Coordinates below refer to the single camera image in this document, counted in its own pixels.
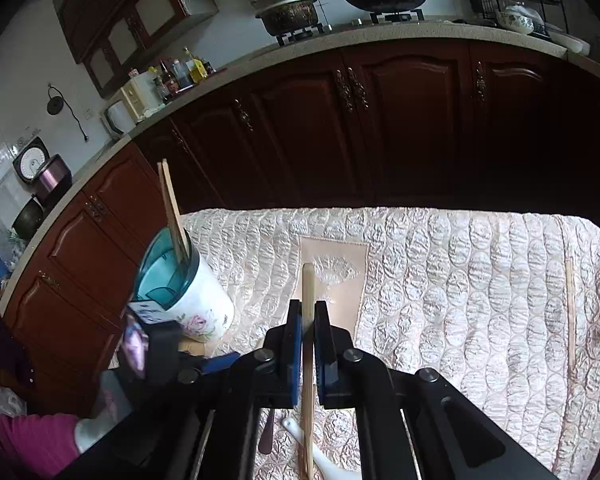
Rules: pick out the floral utensil holder cup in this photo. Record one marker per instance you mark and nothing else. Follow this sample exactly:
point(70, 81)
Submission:
point(205, 305)

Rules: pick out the wooden wall cabinet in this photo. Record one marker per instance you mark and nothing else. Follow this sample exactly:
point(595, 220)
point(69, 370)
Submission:
point(125, 15)

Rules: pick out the clear bottle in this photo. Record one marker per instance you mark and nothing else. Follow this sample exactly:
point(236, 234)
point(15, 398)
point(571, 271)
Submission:
point(180, 72)

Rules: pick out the white plates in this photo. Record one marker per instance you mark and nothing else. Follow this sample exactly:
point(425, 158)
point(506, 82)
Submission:
point(572, 42)

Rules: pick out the green capped bottle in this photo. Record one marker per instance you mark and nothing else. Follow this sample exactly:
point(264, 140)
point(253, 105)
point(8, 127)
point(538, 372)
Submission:
point(159, 85)

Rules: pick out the purple rice cooker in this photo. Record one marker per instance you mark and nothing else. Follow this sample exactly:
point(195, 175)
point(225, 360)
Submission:
point(52, 180)

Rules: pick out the person's left forearm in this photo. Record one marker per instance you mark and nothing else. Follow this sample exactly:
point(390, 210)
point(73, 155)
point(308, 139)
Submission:
point(25, 442)

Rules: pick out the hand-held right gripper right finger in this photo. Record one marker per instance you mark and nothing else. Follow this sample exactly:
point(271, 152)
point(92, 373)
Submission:
point(325, 360)

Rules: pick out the dark wooden base cabinets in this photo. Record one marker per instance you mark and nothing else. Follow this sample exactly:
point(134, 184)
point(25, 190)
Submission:
point(355, 120)

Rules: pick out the dark sauce bottle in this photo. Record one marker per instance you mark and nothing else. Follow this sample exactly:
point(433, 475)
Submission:
point(169, 77)

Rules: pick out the patterned ceramic bowl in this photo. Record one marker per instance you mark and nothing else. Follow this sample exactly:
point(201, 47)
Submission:
point(515, 20)

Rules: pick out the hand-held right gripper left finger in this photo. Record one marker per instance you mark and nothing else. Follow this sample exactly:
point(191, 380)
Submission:
point(294, 355)

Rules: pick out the metal pot with lid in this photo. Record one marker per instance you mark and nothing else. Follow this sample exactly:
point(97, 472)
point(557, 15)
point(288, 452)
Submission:
point(290, 15)

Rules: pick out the person's left hand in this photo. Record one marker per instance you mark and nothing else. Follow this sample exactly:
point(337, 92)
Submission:
point(95, 430)

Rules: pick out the dark purple cloth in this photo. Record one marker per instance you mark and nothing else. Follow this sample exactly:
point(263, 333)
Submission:
point(0, 340)

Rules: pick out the thin wooden stick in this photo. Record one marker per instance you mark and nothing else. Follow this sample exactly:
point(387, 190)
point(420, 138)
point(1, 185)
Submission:
point(570, 310)

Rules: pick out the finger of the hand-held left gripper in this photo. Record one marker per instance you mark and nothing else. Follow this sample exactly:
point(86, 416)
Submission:
point(217, 362)

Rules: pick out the quilted beige tablecloth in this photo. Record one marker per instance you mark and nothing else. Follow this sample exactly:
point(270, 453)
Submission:
point(455, 285)

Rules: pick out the dark round pot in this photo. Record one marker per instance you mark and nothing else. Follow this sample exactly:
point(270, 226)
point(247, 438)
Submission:
point(27, 217)

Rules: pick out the gas stove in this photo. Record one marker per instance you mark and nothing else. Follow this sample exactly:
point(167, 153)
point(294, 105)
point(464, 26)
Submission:
point(350, 25)

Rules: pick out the yellow oil bottle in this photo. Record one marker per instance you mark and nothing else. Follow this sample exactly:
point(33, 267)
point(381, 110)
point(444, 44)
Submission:
point(196, 67)

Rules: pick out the beige box appliance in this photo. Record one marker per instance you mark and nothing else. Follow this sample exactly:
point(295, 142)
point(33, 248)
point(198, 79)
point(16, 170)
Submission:
point(132, 100)

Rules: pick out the wooden chopstick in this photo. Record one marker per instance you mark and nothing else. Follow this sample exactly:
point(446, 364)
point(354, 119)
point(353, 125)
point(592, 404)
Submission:
point(308, 290)
point(175, 205)
point(167, 205)

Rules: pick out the kitchen scale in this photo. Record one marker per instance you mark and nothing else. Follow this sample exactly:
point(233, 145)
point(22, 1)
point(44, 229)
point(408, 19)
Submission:
point(30, 162)

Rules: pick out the white plastic spoon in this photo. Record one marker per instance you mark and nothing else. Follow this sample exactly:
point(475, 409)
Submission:
point(325, 457)

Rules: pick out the grey kitchen countertop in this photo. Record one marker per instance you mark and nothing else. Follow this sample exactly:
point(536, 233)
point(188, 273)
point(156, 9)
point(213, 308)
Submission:
point(455, 29)

